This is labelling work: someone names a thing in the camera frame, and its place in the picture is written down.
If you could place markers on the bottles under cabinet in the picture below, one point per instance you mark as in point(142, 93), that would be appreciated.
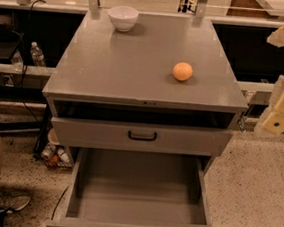
point(54, 154)

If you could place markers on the grey sneaker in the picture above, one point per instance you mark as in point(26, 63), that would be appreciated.
point(13, 201)

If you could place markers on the grey metal drawer cabinet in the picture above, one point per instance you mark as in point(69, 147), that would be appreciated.
point(127, 77)

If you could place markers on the orange fruit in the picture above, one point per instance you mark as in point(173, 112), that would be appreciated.
point(182, 71)

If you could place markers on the open grey lower drawer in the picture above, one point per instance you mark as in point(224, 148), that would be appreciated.
point(113, 188)

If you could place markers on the white ceramic bowl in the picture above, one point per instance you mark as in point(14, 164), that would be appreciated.
point(123, 18)

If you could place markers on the clear plastic water bottle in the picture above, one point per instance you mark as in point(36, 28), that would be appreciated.
point(37, 55)

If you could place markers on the closed grey upper drawer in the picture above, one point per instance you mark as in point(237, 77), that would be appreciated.
point(141, 137)

